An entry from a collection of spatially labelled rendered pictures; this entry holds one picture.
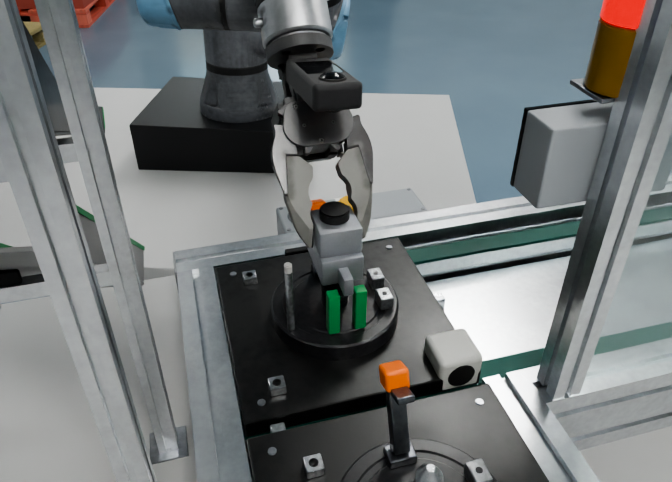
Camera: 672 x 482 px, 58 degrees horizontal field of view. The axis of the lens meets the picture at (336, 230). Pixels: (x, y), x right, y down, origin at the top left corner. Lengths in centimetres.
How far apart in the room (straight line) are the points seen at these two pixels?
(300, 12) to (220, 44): 51
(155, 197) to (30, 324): 34
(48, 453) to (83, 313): 43
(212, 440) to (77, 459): 20
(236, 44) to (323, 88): 61
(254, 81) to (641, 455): 85
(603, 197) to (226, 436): 39
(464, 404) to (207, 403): 25
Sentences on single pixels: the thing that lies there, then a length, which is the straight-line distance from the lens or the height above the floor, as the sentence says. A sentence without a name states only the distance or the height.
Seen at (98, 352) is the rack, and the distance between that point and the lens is 37.
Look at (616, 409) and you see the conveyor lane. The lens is 72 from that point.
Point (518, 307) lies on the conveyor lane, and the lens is 80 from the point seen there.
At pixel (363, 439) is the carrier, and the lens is 57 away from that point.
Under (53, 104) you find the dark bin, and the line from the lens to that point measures 49.
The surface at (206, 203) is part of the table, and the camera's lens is 109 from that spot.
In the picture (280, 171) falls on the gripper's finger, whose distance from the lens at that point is 60.
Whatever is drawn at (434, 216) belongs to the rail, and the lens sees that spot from 87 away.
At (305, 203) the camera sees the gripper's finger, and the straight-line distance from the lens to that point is 60.
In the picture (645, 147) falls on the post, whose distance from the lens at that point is 49.
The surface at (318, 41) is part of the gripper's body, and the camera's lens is 64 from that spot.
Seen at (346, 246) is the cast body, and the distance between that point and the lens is 59.
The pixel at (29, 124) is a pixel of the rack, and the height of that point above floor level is 132.
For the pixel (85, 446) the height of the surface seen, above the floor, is 86.
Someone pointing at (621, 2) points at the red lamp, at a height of 133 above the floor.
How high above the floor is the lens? 144
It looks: 35 degrees down
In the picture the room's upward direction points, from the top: straight up
